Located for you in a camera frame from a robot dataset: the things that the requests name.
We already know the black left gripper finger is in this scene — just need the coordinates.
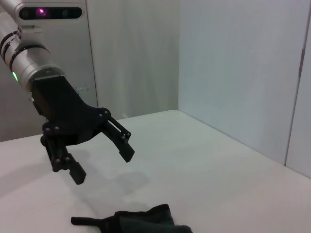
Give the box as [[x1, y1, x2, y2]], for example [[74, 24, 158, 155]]
[[39, 136, 87, 186], [101, 116, 136, 164]]

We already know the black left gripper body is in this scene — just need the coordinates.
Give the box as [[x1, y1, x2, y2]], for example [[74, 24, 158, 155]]
[[30, 76, 113, 147]]

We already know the dark rag with strap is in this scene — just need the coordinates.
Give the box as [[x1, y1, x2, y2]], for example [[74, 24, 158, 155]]
[[70, 203, 194, 233]]

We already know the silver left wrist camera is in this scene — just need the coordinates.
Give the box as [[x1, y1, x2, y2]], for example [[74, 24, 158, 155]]
[[13, 0, 87, 33]]

